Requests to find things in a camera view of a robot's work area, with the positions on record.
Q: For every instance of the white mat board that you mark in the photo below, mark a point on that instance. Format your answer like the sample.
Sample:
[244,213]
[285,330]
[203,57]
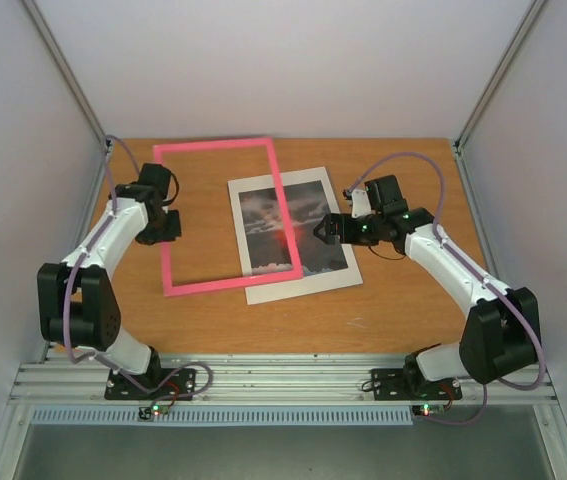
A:
[262,241]

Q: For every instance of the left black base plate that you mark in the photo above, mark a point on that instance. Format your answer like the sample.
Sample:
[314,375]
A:
[161,383]

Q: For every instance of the small circuit board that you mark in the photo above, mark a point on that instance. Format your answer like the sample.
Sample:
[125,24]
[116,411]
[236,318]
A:
[151,413]
[428,409]

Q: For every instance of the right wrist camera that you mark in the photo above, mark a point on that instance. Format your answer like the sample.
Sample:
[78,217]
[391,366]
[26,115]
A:
[359,202]

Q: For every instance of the pink picture frame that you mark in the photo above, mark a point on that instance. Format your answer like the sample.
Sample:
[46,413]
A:
[296,270]

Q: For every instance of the left aluminium corner post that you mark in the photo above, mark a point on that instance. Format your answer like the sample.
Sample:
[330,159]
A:
[54,50]

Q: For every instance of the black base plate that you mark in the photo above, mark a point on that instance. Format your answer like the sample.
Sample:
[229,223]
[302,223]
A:
[161,383]
[390,384]

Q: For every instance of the grey slotted cable duct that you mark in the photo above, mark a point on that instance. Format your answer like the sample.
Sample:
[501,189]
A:
[227,416]

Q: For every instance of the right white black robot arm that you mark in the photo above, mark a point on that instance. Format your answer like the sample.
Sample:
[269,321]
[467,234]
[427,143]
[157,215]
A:
[502,330]

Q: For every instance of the aluminium corner post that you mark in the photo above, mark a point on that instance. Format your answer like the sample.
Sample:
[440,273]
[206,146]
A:
[54,50]
[515,45]

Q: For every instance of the aluminium rail base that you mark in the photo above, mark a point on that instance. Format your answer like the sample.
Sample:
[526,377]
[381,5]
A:
[239,379]

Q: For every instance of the right aluminium corner post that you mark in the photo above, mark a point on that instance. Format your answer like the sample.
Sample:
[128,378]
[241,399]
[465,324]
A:
[515,45]

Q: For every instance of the left small circuit board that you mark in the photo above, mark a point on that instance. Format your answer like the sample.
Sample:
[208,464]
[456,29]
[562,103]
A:
[151,413]

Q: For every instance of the right small circuit board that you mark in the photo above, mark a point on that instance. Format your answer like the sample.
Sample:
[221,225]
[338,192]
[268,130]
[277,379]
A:
[428,409]

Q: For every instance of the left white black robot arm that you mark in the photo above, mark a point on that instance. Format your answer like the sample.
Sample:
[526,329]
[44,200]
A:
[77,304]

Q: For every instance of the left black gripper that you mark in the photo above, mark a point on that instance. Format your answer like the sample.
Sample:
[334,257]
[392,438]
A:
[171,236]

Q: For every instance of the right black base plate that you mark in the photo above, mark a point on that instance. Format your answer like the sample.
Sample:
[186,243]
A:
[390,384]

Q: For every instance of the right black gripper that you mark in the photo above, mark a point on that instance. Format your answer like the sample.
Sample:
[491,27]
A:
[340,229]

